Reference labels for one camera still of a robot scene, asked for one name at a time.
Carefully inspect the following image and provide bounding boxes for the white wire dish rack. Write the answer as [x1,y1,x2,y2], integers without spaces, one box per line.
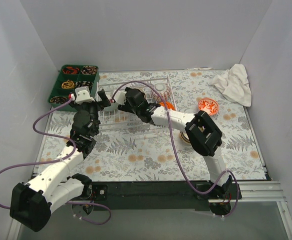
[97,76,177,131]

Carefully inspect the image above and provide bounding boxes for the cream bird pattern bowl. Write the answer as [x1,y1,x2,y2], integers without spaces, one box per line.
[181,136,191,145]

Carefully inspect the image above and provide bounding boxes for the white bowl red wreath pattern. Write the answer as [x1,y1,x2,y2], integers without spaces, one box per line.
[198,97,219,116]

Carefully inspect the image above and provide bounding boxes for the olive tan bowl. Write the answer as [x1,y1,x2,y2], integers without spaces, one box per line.
[136,88,147,96]

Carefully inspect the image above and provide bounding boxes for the black gold pattern bowl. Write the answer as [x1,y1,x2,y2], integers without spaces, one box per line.
[180,132,190,143]

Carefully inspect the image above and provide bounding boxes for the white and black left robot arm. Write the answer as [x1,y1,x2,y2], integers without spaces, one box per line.
[10,87,110,232]

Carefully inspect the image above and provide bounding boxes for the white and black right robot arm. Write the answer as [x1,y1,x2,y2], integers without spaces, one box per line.
[112,87,235,199]

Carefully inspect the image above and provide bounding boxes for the white red diamond pattern bowl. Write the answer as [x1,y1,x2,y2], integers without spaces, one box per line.
[151,83,171,103]

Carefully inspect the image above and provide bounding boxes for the dark floral scrunchie middle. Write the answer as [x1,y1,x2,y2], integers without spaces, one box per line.
[76,81,93,89]

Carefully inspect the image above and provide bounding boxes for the dark floral scrunchie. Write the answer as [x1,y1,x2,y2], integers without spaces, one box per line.
[76,81,93,89]
[81,65,98,75]

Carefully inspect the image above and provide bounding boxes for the orange plastic bowl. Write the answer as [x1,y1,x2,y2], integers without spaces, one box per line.
[159,101,175,111]

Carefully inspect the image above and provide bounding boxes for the dark patterned scrunchie front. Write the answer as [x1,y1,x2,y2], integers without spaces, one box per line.
[49,96,69,104]

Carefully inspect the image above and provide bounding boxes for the dark floral scrunchie back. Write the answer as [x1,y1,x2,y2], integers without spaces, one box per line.
[81,65,98,75]

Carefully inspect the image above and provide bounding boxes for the yellow rubber bands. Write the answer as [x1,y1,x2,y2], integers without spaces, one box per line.
[61,79,76,90]

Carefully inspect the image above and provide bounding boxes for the floral patterned table mat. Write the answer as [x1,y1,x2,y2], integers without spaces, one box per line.
[34,68,267,183]

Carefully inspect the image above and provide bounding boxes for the green compartment organizer tray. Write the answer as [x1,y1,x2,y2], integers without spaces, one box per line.
[48,64,100,108]

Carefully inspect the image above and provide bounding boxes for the crumpled white cloth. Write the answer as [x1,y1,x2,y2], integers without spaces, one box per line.
[209,64,252,107]

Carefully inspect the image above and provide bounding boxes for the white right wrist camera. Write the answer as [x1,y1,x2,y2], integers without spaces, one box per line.
[110,90,126,105]

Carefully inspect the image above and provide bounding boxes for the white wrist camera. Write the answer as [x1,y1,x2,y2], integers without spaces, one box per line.
[69,86,95,105]
[110,90,126,105]

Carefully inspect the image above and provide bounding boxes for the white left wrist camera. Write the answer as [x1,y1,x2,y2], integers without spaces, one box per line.
[69,86,95,105]

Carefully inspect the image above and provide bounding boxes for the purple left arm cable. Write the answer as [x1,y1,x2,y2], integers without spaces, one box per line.
[0,96,112,225]

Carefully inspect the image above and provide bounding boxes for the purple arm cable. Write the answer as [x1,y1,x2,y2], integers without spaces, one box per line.
[110,81,239,218]
[0,96,112,225]

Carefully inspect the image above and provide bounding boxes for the orange black hair ties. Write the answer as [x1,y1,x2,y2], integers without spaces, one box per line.
[61,65,81,76]

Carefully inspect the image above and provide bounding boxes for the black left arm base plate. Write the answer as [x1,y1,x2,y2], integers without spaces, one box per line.
[70,183,108,202]

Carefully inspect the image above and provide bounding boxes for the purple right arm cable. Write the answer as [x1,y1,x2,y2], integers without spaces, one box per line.
[110,81,239,218]

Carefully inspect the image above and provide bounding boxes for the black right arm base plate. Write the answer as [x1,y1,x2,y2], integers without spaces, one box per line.
[195,182,237,200]

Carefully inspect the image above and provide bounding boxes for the aluminium frame rail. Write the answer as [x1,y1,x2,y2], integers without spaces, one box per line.
[8,181,292,240]

